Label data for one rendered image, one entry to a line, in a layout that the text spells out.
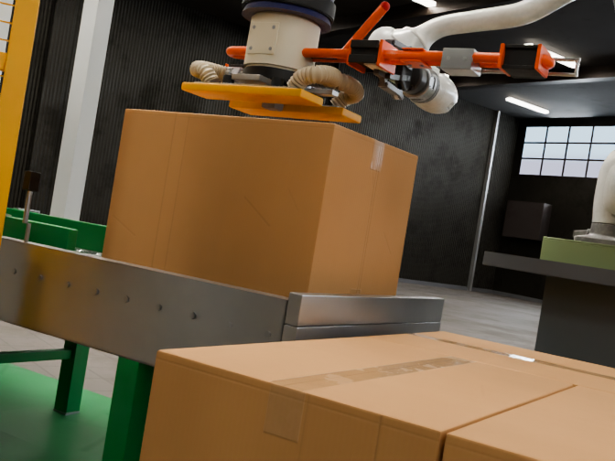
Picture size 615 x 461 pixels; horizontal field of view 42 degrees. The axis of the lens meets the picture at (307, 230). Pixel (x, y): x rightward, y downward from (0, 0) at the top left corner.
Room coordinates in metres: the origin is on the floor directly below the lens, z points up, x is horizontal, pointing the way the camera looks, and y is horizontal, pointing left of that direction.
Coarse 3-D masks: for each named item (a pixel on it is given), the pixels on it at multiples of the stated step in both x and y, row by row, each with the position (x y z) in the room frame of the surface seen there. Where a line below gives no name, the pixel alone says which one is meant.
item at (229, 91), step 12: (192, 84) 1.88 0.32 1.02; (204, 84) 1.86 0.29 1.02; (216, 84) 1.84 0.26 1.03; (228, 84) 1.83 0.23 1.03; (240, 84) 1.82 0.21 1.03; (252, 84) 1.81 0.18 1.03; (276, 84) 1.80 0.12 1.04; (204, 96) 1.94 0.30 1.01; (216, 96) 1.91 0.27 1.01; (228, 96) 1.88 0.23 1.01; (240, 96) 1.85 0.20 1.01; (252, 96) 1.82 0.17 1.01; (264, 96) 1.79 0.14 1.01; (276, 96) 1.76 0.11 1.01; (288, 96) 1.74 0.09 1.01; (300, 96) 1.72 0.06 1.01; (312, 96) 1.76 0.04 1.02
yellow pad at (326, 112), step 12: (240, 108) 2.05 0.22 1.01; (252, 108) 2.02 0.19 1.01; (288, 108) 1.96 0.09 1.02; (300, 108) 1.94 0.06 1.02; (312, 108) 1.93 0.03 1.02; (324, 108) 1.91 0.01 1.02; (336, 108) 1.89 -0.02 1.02; (324, 120) 2.01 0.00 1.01; (336, 120) 1.97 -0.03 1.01; (348, 120) 1.94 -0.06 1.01; (360, 120) 1.96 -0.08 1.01
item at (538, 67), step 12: (504, 48) 1.61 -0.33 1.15; (516, 48) 1.60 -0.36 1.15; (528, 48) 1.59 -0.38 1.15; (540, 48) 1.56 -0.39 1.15; (504, 60) 1.61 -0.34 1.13; (516, 60) 1.60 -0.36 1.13; (528, 60) 1.58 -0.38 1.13; (540, 60) 1.57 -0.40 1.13; (504, 72) 1.64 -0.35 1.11; (516, 72) 1.62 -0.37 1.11; (528, 72) 1.61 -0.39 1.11; (540, 72) 1.59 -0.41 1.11
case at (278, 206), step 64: (128, 128) 1.92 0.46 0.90; (192, 128) 1.81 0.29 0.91; (256, 128) 1.71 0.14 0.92; (320, 128) 1.62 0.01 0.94; (128, 192) 1.90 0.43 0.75; (192, 192) 1.79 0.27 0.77; (256, 192) 1.69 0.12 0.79; (320, 192) 1.61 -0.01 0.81; (384, 192) 1.82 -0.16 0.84; (128, 256) 1.88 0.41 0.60; (192, 256) 1.77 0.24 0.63; (256, 256) 1.68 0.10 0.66; (320, 256) 1.62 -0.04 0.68; (384, 256) 1.86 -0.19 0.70
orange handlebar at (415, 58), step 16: (240, 48) 1.96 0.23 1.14; (304, 48) 1.86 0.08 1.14; (320, 48) 1.84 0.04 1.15; (336, 48) 1.82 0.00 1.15; (416, 48) 1.71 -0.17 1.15; (400, 64) 1.78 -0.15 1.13; (416, 64) 1.74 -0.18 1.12; (432, 64) 1.74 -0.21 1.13; (480, 64) 1.68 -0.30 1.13; (496, 64) 1.66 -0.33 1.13; (544, 64) 1.58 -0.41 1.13
